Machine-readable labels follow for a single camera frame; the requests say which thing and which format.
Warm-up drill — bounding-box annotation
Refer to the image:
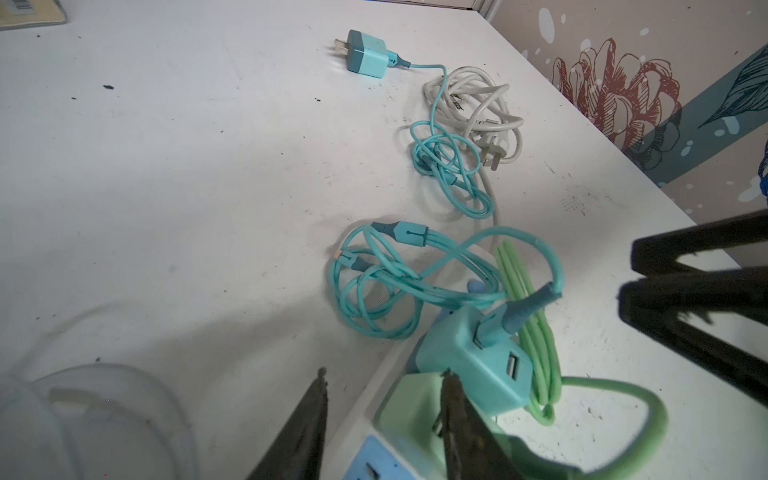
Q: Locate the thin white charger cable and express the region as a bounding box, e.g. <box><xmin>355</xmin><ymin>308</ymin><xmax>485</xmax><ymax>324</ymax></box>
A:
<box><xmin>0</xmin><ymin>362</ymin><xmax>202</xmax><ymax>480</ymax></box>

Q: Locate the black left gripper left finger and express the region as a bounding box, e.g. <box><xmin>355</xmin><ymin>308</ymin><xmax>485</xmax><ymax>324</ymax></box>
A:
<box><xmin>247</xmin><ymin>367</ymin><xmax>329</xmax><ymax>480</ymax></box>

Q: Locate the white blue small device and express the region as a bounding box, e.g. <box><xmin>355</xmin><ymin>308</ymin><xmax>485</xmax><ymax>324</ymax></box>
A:
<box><xmin>320</xmin><ymin>336</ymin><xmax>423</xmax><ymax>479</ymax></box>

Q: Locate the white cable coil right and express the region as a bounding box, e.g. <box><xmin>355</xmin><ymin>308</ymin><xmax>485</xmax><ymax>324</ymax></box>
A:
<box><xmin>422</xmin><ymin>65</ymin><xmax>525</xmax><ymax>253</ymax></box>

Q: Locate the teal charger with cable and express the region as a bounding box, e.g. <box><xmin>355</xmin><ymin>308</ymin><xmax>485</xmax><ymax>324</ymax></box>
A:
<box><xmin>329</xmin><ymin>221</ymin><xmax>565</xmax><ymax>415</ymax></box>

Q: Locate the teal charger dark band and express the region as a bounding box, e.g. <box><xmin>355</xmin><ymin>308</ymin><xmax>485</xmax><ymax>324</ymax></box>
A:
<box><xmin>333</xmin><ymin>29</ymin><xmax>496</xmax><ymax>220</ymax></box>

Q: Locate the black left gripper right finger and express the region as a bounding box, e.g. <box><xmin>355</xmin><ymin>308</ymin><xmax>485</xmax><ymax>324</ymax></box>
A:
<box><xmin>440</xmin><ymin>370</ymin><xmax>510</xmax><ymax>479</ymax></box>

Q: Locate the light green charger cable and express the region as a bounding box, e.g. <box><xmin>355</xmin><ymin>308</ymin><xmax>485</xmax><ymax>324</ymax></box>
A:
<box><xmin>374</xmin><ymin>239</ymin><xmax>670</xmax><ymax>480</ymax></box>

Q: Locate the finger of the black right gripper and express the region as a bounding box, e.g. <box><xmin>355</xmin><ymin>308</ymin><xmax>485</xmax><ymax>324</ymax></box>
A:
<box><xmin>630</xmin><ymin>209</ymin><xmax>767</xmax><ymax>276</ymax></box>
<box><xmin>618</xmin><ymin>267</ymin><xmax>767</xmax><ymax>405</ymax></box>

